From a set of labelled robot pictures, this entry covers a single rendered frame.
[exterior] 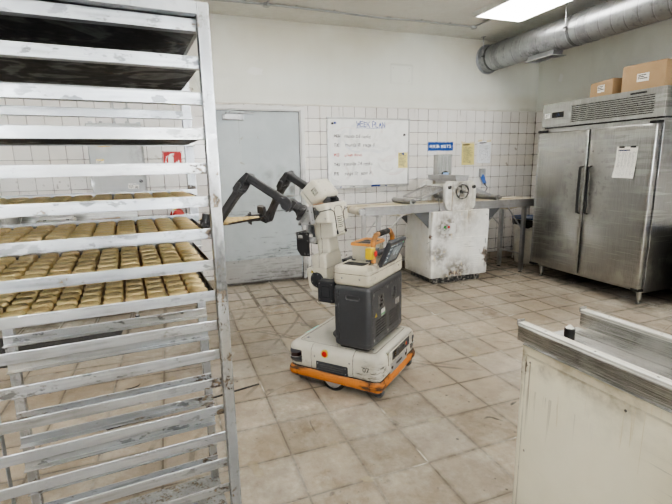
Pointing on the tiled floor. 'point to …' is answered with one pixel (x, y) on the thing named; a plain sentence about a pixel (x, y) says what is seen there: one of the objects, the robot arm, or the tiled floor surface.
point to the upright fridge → (606, 190)
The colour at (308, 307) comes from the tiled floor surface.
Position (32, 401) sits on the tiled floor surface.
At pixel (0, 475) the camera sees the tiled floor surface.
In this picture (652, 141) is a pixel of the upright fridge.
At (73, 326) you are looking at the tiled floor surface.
